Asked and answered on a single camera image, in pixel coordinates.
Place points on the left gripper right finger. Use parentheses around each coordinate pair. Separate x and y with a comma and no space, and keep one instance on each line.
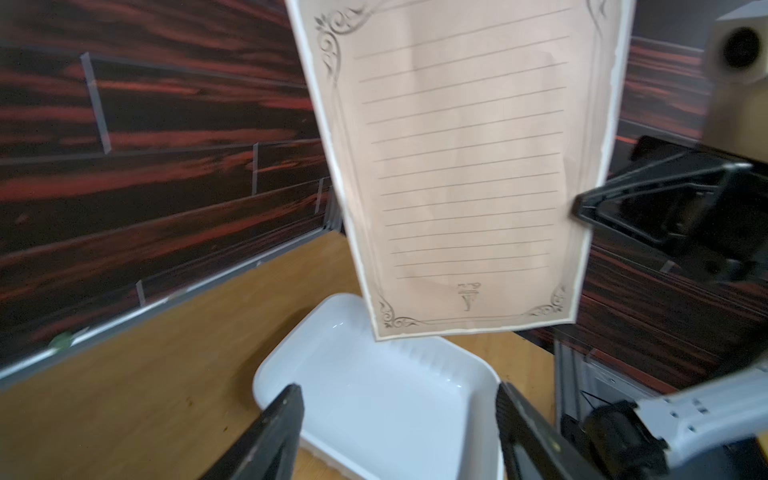
(531,447)

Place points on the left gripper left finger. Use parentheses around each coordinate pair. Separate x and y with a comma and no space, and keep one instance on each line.
(269,447)

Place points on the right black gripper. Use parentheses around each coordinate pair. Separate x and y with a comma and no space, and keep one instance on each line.
(707,210)

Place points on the stationery paper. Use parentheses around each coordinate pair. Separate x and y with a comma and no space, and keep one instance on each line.
(458,135)

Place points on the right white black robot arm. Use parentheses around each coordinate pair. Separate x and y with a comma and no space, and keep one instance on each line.
(652,436)

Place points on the white plastic storage tray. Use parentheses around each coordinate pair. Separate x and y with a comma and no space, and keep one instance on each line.
(414,408)

